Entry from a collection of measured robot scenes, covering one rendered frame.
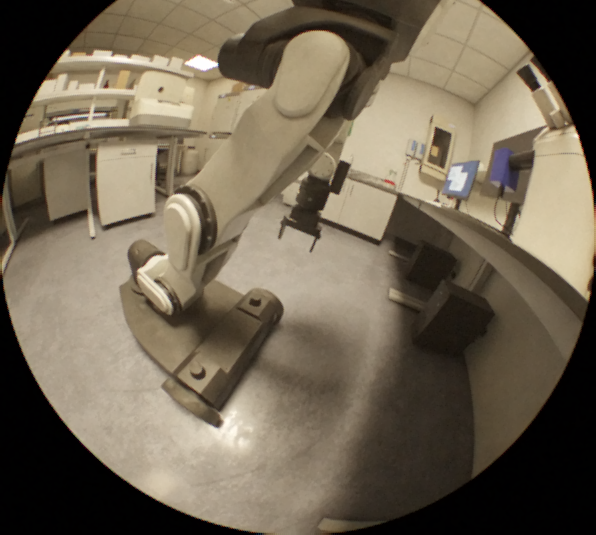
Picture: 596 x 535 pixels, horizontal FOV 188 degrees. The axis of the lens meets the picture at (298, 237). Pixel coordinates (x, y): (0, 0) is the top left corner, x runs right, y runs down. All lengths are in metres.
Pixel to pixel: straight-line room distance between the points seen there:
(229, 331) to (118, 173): 1.59
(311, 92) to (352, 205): 2.12
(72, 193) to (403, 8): 2.66
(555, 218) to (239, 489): 0.94
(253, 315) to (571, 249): 0.83
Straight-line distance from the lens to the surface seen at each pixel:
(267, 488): 0.76
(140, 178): 1.91
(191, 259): 0.36
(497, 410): 1.27
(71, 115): 4.21
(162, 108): 1.91
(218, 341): 0.64
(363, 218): 2.30
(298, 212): 0.52
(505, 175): 0.52
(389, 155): 2.90
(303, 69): 0.25
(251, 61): 0.35
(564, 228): 0.37
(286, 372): 0.81
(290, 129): 0.23
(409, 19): 0.35
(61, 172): 2.56
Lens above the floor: 0.74
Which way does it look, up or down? 23 degrees down
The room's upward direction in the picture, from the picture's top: 15 degrees clockwise
